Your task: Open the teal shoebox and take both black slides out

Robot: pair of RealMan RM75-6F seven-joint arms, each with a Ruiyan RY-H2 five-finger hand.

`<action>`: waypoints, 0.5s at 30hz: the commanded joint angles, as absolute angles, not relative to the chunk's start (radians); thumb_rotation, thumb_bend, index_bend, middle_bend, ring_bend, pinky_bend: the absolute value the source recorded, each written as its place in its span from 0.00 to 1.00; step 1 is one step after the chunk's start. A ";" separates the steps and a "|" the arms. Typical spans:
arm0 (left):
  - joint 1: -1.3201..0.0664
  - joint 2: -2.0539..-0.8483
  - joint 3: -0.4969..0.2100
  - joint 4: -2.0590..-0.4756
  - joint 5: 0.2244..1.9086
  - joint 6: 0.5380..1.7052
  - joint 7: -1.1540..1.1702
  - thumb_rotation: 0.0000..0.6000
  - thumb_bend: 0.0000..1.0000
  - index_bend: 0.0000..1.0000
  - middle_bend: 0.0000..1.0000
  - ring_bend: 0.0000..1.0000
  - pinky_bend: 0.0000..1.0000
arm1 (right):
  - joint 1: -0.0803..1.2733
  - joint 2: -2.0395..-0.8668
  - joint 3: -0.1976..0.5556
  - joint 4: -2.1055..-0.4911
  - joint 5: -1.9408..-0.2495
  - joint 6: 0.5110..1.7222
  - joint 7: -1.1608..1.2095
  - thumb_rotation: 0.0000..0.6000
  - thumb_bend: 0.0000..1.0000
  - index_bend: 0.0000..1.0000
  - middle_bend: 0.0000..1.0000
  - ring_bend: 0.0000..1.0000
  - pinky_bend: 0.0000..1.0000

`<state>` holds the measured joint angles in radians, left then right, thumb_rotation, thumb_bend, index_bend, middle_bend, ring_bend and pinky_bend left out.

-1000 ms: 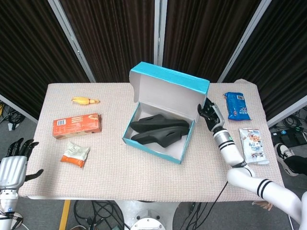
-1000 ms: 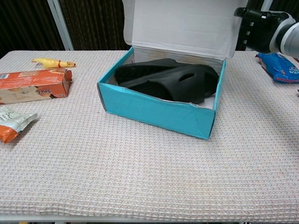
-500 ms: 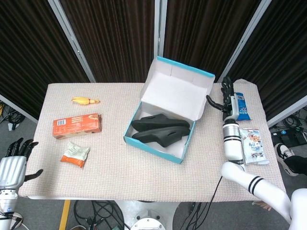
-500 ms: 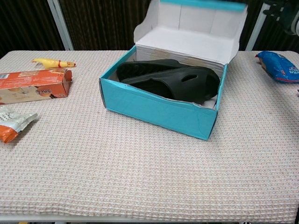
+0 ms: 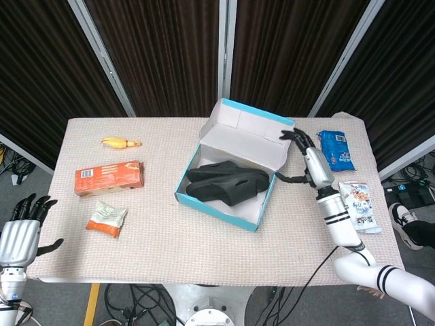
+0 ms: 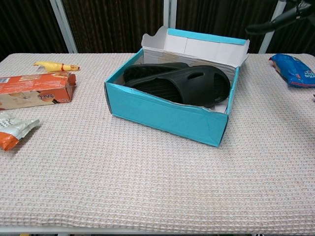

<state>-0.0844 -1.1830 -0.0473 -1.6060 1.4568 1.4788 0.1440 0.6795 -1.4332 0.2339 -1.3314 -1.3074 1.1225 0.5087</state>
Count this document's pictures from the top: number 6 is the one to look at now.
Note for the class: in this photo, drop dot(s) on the yellow rubber chicken toy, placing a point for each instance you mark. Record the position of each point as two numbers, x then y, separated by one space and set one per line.
53 66

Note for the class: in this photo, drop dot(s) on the orange and white snack bag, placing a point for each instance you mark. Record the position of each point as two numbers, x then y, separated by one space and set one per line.
12 132

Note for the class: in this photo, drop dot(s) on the beige waffle tablecloth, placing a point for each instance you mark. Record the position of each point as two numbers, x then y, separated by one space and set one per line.
147 184

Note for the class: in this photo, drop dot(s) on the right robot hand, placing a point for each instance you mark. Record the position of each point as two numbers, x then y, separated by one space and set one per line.
278 22

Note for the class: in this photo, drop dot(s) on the black shoe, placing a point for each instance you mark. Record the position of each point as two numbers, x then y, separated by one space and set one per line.
147 70
192 86

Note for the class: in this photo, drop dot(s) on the blue snack bag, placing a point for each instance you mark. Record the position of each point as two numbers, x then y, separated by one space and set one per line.
295 71

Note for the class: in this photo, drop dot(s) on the dark ribbed partition panel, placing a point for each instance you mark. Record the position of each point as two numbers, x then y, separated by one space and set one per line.
115 24
27 24
221 17
300 37

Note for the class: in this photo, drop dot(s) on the orange cardboard carton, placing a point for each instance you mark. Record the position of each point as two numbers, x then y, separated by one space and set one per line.
32 91

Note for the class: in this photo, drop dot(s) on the light blue shoe box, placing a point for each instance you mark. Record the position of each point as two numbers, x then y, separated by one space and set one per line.
172 118

